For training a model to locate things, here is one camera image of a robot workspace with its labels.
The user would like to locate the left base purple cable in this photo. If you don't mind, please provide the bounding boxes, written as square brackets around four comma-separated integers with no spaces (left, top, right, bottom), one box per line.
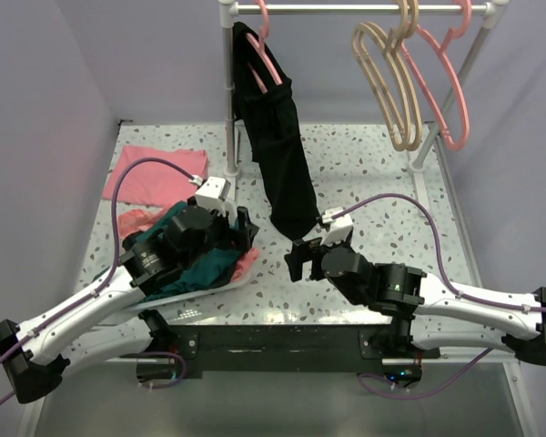
[136,351,188,391]

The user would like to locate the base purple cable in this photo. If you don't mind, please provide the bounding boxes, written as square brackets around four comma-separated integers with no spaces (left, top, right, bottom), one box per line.
[136,351,188,391]
[357,346,497,401]

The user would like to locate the coral patterned garment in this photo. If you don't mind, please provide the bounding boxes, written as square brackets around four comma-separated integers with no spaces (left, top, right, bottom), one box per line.
[117,209,166,239]

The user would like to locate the pink folded shirt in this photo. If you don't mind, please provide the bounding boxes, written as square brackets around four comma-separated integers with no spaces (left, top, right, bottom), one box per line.
[102,145,208,208]

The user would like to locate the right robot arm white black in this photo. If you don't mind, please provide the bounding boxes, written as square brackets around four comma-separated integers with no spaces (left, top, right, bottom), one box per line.
[284,239,546,367]

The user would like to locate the pink hanger holding shorts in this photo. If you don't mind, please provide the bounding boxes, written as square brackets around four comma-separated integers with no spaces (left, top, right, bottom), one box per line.
[246,0,283,86]

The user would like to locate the pink empty hanger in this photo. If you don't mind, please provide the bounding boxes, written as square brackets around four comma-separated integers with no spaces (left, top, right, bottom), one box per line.
[402,0,473,153]

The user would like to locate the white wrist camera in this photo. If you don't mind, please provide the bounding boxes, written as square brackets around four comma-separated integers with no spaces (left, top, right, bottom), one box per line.
[194,177,232,209]
[320,207,353,247]

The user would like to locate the white laundry basket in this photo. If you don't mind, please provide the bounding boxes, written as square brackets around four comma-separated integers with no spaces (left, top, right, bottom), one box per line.
[95,268,256,329]

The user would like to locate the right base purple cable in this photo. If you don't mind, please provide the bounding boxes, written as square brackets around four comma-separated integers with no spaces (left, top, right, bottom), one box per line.
[357,346,497,401]

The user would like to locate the beige wooden hanger front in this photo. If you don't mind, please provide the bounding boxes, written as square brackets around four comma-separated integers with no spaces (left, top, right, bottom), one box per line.
[350,0,415,153]

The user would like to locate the beige wooden hanger back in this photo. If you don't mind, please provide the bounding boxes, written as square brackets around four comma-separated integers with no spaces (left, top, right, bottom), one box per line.
[363,0,424,149]

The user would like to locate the black shorts on hanger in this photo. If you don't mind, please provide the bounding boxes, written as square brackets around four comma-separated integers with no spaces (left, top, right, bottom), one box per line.
[233,22,319,240]

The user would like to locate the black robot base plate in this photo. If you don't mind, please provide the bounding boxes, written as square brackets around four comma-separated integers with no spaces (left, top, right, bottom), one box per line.
[117,309,441,380]

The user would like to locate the white metal clothes rack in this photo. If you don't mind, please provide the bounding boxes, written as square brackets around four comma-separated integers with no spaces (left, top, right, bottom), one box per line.
[219,1,508,207]

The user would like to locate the pink garment in basket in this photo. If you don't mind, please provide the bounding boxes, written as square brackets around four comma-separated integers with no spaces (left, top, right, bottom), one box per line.
[230,248,259,282]

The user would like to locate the beige wooden hanger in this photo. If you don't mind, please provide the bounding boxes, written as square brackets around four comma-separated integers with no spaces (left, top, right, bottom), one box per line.
[350,0,415,153]
[363,0,424,149]

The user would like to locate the teal green shorts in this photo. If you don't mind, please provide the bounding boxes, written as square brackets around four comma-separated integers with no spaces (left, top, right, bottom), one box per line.
[120,201,242,303]

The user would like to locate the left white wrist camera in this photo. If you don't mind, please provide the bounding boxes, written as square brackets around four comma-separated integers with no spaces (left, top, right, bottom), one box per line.
[194,177,232,209]

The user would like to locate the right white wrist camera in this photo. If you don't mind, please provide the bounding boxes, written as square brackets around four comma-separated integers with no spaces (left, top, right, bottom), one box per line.
[320,207,353,247]

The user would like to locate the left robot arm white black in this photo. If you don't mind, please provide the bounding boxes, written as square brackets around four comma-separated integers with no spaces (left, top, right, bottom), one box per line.
[0,202,259,404]

